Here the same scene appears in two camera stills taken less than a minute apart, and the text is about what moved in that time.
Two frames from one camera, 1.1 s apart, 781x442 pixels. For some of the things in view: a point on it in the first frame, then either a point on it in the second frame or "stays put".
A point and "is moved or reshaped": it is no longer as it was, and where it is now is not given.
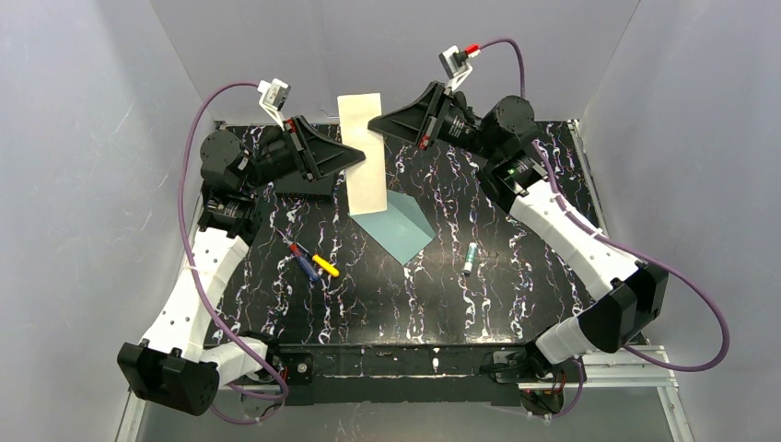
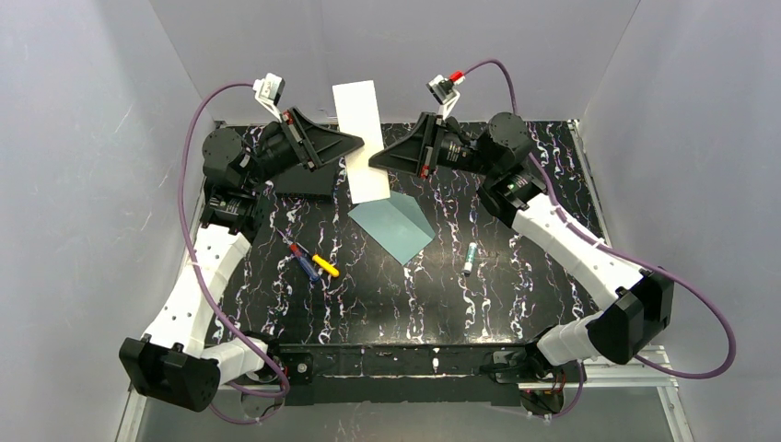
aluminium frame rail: (618, 369) stays put
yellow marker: (331, 270) stays put
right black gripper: (436, 114) -> (431, 144)
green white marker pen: (471, 256) stays put
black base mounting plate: (396, 372) stays put
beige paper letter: (366, 180) is moved or reshaped
